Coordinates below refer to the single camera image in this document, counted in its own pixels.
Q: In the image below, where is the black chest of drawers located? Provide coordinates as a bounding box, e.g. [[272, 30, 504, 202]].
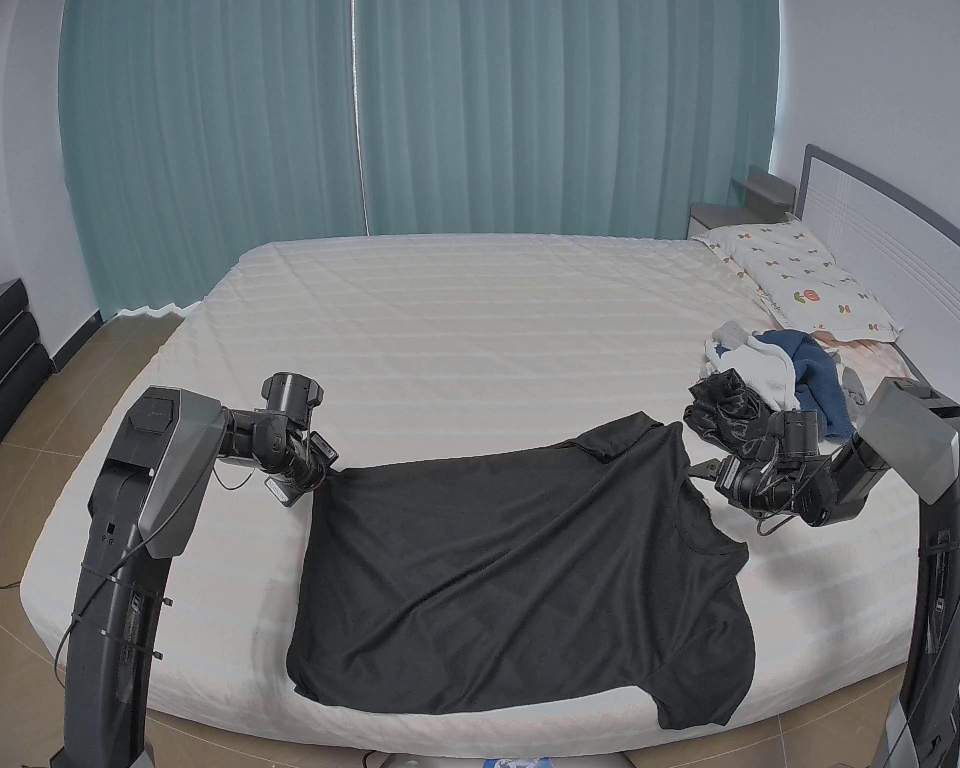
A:
[[0, 277, 52, 444]]

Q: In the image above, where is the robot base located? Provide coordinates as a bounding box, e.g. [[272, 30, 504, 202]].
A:
[[363, 746, 594, 768]]

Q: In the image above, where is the black lace garment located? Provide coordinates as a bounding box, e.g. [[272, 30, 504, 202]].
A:
[[684, 372, 785, 459]]

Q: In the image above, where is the white printed pillow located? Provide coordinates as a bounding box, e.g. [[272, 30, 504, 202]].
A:
[[691, 221, 905, 345]]

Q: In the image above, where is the blue-green curtain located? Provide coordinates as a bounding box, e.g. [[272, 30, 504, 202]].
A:
[[356, 0, 777, 241], [60, 0, 369, 320]]

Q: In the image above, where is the white garment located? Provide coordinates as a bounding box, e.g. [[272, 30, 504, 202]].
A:
[[705, 341, 802, 414]]

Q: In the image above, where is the bed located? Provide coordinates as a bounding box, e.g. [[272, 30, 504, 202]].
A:
[[16, 144, 960, 740]]

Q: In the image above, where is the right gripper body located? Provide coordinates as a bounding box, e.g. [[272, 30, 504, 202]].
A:
[[712, 457, 760, 510]]

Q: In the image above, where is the dark blue garment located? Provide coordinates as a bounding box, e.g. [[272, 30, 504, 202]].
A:
[[757, 328, 856, 442]]

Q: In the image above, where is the black T-shirt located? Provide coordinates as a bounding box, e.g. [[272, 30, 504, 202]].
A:
[[287, 411, 757, 730]]

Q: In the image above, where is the grey bedside table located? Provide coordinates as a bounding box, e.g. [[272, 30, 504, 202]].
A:
[[688, 166, 796, 241]]

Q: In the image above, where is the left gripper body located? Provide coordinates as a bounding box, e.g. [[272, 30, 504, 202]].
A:
[[264, 429, 342, 511]]

